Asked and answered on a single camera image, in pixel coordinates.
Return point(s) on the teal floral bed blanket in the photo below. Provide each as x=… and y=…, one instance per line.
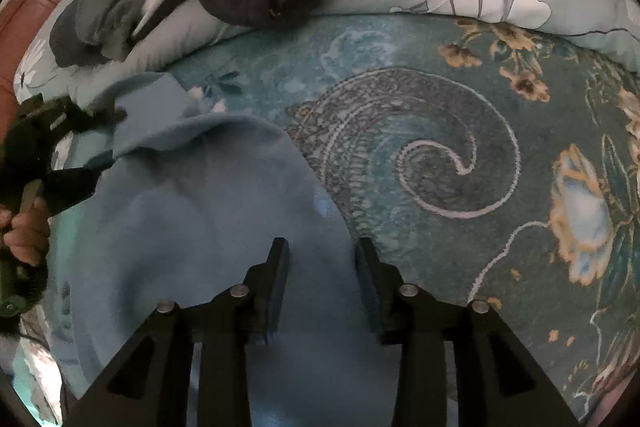
x=484, y=162

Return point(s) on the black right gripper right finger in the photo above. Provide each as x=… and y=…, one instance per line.
x=498, y=382

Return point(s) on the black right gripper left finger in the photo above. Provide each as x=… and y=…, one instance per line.
x=186, y=363

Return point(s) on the person left hand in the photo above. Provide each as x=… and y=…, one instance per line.
x=27, y=234

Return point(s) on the light blue pants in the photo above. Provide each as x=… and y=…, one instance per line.
x=194, y=198

